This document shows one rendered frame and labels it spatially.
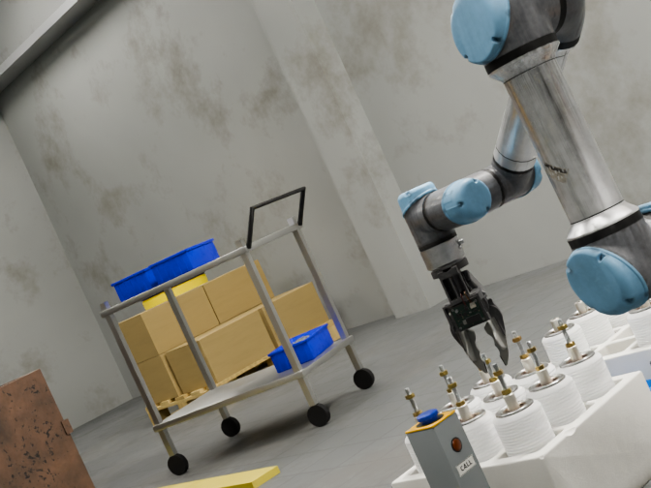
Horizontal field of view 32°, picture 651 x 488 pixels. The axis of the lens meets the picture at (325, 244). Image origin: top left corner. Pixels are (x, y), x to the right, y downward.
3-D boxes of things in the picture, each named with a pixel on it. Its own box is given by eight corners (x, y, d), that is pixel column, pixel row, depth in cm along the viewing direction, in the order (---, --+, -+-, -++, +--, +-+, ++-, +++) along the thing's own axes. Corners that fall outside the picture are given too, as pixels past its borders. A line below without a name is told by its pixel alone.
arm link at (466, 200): (496, 162, 195) (460, 177, 205) (449, 184, 190) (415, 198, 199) (514, 203, 195) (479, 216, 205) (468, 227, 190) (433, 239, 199)
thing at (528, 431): (522, 506, 211) (482, 419, 211) (563, 482, 214) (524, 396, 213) (545, 513, 202) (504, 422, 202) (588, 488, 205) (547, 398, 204)
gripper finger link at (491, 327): (504, 371, 202) (476, 327, 202) (506, 364, 208) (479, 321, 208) (518, 362, 201) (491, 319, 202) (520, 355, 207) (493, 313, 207)
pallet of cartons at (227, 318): (351, 333, 687) (307, 236, 686) (216, 410, 615) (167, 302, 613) (276, 356, 748) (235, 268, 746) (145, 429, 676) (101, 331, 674)
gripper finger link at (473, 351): (469, 382, 204) (455, 334, 203) (472, 375, 210) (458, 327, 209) (486, 378, 203) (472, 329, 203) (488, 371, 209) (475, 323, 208)
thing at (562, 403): (573, 484, 211) (533, 396, 210) (555, 475, 220) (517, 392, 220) (617, 461, 212) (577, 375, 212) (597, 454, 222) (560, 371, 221)
